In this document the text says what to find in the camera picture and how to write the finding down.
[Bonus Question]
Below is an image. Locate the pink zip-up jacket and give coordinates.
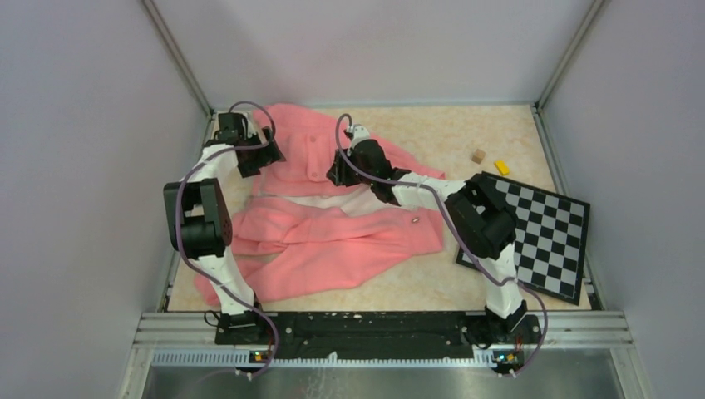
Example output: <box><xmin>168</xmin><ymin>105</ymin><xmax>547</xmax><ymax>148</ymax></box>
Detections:
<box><xmin>194</xmin><ymin>103</ymin><xmax>446</xmax><ymax>308</ymax></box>

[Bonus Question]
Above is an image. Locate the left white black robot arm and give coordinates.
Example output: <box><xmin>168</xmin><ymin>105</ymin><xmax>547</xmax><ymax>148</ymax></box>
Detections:
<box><xmin>163</xmin><ymin>112</ymin><xmax>283</xmax><ymax>345</ymax></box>

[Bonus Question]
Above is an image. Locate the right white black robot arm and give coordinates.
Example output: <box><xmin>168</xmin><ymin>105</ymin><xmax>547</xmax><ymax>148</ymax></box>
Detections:
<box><xmin>327</xmin><ymin>139</ymin><xmax>527</xmax><ymax>342</ymax></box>

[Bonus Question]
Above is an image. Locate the small wooden cube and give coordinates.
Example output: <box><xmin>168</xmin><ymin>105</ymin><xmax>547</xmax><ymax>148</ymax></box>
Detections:
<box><xmin>471</xmin><ymin>149</ymin><xmax>486</xmax><ymax>165</ymax></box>

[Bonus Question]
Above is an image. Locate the small yellow block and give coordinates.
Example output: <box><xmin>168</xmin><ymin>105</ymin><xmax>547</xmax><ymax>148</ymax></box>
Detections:
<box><xmin>494</xmin><ymin>160</ymin><xmax>511</xmax><ymax>176</ymax></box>

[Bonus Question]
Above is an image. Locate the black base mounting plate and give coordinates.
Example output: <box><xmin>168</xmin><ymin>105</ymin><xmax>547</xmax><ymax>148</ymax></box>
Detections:
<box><xmin>228</xmin><ymin>311</ymin><xmax>540</xmax><ymax>360</ymax></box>

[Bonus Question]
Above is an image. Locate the black white checkerboard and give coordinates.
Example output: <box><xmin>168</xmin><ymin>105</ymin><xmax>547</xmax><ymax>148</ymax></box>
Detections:
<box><xmin>483</xmin><ymin>172</ymin><xmax>590</xmax><ymax>305</ymax></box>

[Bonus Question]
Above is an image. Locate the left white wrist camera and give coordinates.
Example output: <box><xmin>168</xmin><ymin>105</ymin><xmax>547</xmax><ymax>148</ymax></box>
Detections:
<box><xmin>244</xmin><ymin>113</ymin><xmax>263</xmax><ymax>145</ymax></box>

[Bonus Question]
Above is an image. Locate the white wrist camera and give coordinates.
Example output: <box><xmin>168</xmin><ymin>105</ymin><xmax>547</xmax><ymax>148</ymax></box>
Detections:
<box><xmin>244</xmin><ymin>113</ymin><xmax>263</xmax><ymax>145</ymax></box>
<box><xmin>343</xmin><ymin>124</ymin><xmax>372</xmax><ymax>150</ymax></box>

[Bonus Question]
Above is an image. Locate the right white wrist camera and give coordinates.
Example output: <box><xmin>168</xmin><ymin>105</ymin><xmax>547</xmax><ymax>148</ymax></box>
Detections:
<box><xmin>343</xmin><ymin>124</ymin><xmax>372</xmax><ymax>150</ymax></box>

